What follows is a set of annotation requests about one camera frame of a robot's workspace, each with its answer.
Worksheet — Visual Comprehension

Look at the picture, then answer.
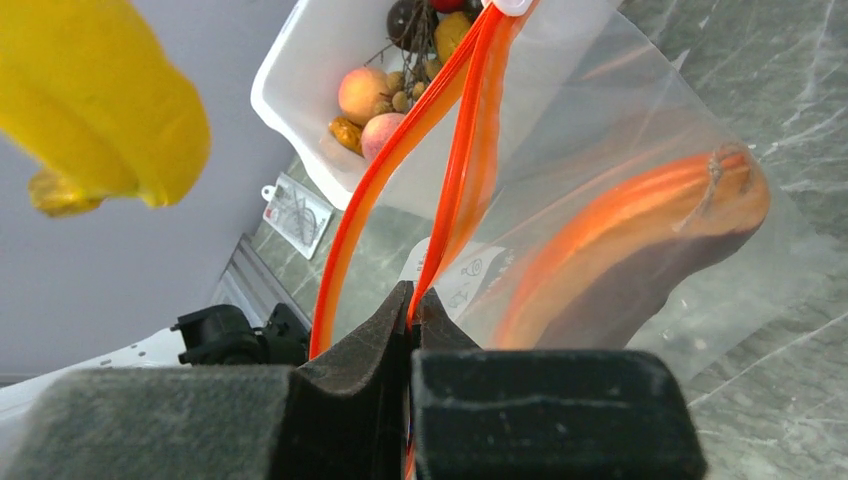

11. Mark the longan cluster on twig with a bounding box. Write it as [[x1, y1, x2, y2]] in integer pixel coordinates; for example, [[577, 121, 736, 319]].
[[365, 26, 441, 113]]

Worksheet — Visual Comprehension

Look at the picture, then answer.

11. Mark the orange fruit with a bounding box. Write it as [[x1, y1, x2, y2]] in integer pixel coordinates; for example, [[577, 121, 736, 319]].
[[337, 67, 390, 126]]

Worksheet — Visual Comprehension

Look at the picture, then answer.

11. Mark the red apple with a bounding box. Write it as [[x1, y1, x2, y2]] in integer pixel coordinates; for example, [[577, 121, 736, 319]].
[[429, 0, 465, 14]]

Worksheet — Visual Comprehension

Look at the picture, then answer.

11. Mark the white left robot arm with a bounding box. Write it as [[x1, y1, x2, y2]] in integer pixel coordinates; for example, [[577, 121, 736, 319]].
[[1, 303, 311, 432]]

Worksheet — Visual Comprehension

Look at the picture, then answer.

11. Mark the yellow banana bunch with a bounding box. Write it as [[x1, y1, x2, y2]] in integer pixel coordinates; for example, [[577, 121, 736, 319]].
[[1, 1, 211, 218]]

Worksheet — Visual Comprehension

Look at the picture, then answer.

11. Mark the yellow lemon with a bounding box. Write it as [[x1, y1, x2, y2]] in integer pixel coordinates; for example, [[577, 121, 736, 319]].
[[434, 12, 472, 64]]

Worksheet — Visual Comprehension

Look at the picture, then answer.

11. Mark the white label card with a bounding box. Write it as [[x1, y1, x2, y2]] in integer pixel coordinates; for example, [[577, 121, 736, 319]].
[[260, 173, 334, 260]]

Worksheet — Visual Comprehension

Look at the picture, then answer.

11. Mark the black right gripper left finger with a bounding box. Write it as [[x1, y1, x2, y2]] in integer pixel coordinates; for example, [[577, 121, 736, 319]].
[[1, 282, 413, 479]]

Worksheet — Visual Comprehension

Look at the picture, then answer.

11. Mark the clear zip bag orange zipper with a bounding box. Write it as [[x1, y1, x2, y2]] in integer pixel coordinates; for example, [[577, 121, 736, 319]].
[[310, 1, 847, 380]]

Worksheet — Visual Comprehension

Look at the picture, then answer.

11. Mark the dried date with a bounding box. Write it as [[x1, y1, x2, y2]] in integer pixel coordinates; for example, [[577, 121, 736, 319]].
[[328, 116, 363, 157]]

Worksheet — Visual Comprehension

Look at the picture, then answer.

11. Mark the white plastic bin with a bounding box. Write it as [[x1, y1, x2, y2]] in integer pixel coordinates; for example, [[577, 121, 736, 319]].
[[251, 1, 620, 210]]

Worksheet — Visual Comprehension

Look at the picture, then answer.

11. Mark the dark mangosteen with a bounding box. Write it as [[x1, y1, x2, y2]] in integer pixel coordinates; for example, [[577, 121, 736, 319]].
[[385, 0, 438, 51]]

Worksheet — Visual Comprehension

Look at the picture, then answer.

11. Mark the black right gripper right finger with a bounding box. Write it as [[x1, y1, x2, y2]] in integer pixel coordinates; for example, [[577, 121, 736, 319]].
[[411, 292, 707, 479]]

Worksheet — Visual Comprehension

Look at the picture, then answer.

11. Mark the peach fruit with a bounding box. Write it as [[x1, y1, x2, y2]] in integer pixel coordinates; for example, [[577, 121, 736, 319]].
[[361, 112, 405, 162]]

